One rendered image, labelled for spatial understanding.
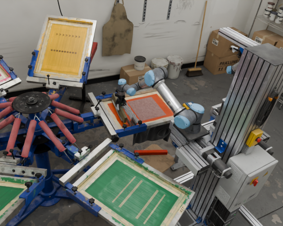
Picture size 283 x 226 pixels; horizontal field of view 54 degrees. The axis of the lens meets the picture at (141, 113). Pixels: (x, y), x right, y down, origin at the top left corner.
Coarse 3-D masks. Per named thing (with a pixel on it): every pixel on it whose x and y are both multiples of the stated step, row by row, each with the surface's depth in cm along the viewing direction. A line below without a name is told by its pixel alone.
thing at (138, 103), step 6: (144, 96) 311; (150, 96) 313; (156, 96) 314; (132, 102) 300; (138, 102) 302; (144, 102) 303; (150, 102) 304; (156, 102) 305; (162, 102) 306; (114, 108) 289; (132, 108) 292; (138, 108) 293; (144, 108) 294; (114, 114) 281
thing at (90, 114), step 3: (81, 114) 263; (84, 114) 263; (87, 114) 263; (90, 114) 264; (84, 117) 260; (87, 117) 261; (93, 117) 265; (96, 117) 267; (84, 120) 262; (87, 120) 264
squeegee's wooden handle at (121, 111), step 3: (114, 93) 284; (114, 96) 281; (114, 99) 282; (114, 102) 283; (120, 108) 271; (120, 111) 271; (123, 111) 269; (120, 114) 272; (123, 114) 266; (123, 117) 267; (126, 117) 264; (123, 120) 268; (126, 120) 267
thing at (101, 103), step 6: (144, 90) 315; (150, 90) 318; (156, 90) 322; (126, 96) 306; (102, 102) 289; (102, 108) 282; (108, 114) 275; (162, 120) 276; (168, 120) 278; (114, 126) 262; (150, 126) 270
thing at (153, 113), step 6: (150, 108) 296; (156, 108) 297; (162, 108) 298; (168, 108) 299; (126, 114) 283; (138, 114) 285; (144, 114) 286; (150, 114) 287; (156, 114) 288; (162, 114) 289; (168, 114) 291; (120, 120) 275; (144, 120) 279; (150, 120) 280
